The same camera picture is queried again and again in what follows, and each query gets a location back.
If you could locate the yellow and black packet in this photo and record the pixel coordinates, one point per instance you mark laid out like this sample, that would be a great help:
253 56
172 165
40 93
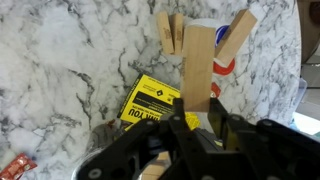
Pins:
146 96

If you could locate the crumpled foil wrapper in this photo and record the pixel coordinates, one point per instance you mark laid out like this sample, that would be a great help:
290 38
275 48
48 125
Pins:
101 135

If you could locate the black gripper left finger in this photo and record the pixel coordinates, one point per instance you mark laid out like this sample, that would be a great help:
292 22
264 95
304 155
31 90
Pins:
178 108

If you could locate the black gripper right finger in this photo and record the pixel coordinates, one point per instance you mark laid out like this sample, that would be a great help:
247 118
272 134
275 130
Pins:
216 111

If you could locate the red ketchup packet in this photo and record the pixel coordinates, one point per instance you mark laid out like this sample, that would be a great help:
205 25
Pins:
16 166

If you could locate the clear plastic storage bin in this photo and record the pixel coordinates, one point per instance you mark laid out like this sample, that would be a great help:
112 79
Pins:
306 120

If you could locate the light wooden block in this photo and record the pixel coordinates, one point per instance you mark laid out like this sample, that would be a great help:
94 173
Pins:
236 36
198 66
156 168
178 33
165 33

